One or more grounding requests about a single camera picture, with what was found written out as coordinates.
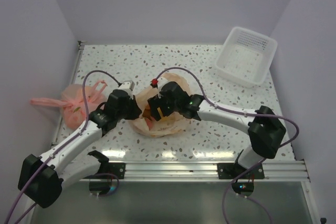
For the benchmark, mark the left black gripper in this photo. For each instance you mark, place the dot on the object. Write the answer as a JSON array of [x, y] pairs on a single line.
[[136, 109]]

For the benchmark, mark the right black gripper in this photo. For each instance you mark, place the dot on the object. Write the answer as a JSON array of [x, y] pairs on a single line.
[[156, 102]]

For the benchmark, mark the orange plastic bag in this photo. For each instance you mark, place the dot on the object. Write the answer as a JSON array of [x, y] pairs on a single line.
[[172, 124]]

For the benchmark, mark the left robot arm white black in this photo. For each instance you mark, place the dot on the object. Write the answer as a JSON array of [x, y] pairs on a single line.
[[41, 177]]

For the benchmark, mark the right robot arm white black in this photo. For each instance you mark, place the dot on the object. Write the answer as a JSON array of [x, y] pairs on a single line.
[[264, 128]]

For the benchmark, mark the pink plastic bag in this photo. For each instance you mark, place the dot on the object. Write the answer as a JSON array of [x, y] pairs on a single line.
[[71, 103]]

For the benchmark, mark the white plastic basket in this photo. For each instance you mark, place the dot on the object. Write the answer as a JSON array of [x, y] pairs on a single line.
[[245, 57]]

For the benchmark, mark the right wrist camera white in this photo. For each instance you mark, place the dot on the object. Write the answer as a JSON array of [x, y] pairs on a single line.
[[158, 83]]

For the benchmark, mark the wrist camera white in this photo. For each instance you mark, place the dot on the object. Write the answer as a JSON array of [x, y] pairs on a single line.
[[128, 87], [158, 83]]

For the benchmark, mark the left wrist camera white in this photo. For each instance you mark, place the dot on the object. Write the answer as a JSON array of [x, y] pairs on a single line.
[[128, 87]]

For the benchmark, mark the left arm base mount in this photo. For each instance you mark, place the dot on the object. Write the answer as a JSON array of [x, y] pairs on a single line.
[[106, 181]]

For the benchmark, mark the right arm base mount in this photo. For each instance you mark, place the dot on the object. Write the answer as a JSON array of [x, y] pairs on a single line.
[[233, 169]]

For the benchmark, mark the aluminium rail front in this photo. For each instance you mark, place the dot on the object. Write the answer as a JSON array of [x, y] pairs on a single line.
[[206, 171]]

